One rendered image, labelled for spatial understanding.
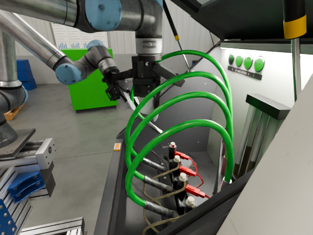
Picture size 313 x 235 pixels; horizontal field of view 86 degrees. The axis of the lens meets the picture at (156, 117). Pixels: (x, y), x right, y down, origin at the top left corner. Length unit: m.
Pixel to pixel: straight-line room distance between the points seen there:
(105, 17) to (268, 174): 0.39
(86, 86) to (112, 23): 3.49
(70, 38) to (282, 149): 7.01
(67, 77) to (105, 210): 0.47
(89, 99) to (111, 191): 3.37
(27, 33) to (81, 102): 3.28
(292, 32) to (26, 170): 1.00
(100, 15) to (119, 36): 6.58
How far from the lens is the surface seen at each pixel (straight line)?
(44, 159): 0.94
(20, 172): 1.01
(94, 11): 0.43
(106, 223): 0.61
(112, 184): 0.71
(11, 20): 0.78
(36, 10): 0.51
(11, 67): 1.00
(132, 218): 0.75
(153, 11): 0.48
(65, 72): 0.69
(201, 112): 0.95
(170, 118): 0.92
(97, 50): 0.79
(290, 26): 0.25
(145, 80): 0.49
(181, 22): 7.52
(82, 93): 3.92
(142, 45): 0.49
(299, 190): 0.23
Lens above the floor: 1.45
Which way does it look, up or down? 24 degrees down
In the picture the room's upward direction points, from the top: straight up
